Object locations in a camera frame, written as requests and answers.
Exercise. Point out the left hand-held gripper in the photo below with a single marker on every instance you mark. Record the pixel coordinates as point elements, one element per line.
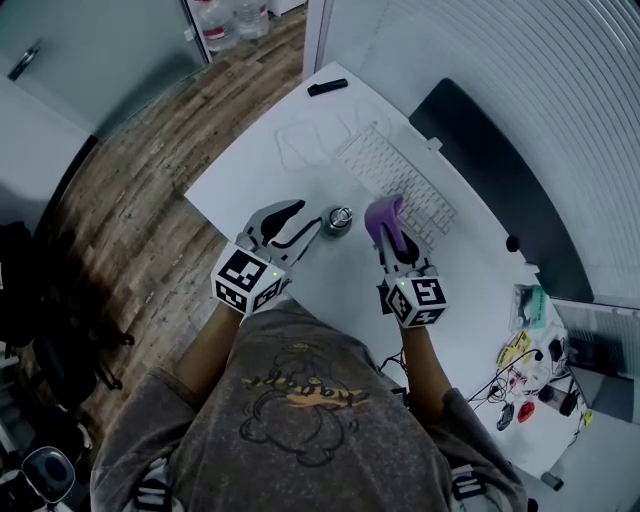
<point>245,277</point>

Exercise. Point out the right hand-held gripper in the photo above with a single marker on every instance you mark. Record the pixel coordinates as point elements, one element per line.
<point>417,300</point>

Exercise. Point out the purple cloth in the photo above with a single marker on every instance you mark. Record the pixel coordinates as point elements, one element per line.
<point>382,212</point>

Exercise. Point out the small metal cup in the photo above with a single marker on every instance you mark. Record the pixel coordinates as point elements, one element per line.
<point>336,222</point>

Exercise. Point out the person's right forearm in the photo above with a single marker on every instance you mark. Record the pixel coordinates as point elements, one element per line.
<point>425,370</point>

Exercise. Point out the person's left forearm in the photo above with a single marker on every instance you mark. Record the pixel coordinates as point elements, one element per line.
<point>212,350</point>

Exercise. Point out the white keyboard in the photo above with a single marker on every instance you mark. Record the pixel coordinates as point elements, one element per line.
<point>385,170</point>

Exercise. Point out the small black round object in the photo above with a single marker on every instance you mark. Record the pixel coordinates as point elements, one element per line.
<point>512,243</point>

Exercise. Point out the black monitor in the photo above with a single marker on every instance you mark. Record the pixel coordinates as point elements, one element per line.
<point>500,180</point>

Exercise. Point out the plastic bag with green card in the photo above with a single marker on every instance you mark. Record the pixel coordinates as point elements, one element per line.
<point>530,307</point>

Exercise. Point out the black oblong case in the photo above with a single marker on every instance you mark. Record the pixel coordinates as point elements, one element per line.
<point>327,87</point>

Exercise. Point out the yellow packet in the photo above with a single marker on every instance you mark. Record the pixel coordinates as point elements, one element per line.
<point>515,347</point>

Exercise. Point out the dark computer mouse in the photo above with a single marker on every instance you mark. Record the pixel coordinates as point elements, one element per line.
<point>505,417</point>

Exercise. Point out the red round disc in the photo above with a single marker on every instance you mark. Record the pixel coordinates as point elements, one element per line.
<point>526,412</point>

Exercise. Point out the person's grey printed t-shirt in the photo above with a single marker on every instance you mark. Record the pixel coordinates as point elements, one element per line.
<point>300,440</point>

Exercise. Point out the black office chair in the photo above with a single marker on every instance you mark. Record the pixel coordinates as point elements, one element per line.
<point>55,310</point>

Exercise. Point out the small yellow object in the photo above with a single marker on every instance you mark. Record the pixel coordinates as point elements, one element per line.
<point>588,417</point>

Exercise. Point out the dark laptop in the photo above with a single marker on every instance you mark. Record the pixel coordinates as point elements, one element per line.
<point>610,390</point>

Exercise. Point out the round black white device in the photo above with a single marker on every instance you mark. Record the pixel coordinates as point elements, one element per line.
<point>49,472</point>

